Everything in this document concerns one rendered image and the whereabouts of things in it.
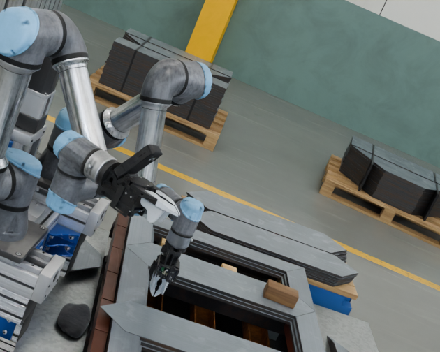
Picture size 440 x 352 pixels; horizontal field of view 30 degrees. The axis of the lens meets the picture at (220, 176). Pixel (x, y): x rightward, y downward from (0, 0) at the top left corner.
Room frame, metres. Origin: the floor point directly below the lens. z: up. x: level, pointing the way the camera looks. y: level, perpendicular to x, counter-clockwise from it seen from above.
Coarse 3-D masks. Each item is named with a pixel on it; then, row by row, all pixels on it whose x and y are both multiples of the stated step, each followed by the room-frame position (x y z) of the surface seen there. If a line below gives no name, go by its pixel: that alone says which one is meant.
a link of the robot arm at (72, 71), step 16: (64, 16) 2.01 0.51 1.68; (64, 48) 1.99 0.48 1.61; (80, 48) 2.02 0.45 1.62; (64, 64) 1.99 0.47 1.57; (80, 64) 2.01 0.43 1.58; (64, 80) 1.99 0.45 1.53; (80, 80) 1.99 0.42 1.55; (64, 96) 1.99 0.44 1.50; (80, 96) 1.98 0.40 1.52; (80, 112) 1.96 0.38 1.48; (96, 112) 1.99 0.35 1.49; (80, 128) 1.95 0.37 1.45; (96, 128) 1.97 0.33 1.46; (96, 144) 1.95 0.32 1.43
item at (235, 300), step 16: (128, 224) 2.88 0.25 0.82; (224, 256) 2.95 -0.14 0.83; (240, 256) 2.97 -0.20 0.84; (272, 272) 2.99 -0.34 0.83; (192, 288) 2.59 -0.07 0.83; (208, 288) 2.62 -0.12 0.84; (144, 304) 2.34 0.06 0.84; (240, 304) 2.63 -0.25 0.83; (256, 304) 2.65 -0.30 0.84; (288, 320) 2.66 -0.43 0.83
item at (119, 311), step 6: (114, 306) 2.24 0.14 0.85; (120, 306) 2.25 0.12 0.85; (126, 306) 2.27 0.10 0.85; (114, 312) 2.20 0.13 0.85; (120, 312) 2.22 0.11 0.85; (126, 312) 2.23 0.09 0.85; (114, 318) 2.17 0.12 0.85; (120, 318) 2.19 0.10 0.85; (126, 318) 2.20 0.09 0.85; (120, 324) 2.16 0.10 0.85; (126, 324) 2.17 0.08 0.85
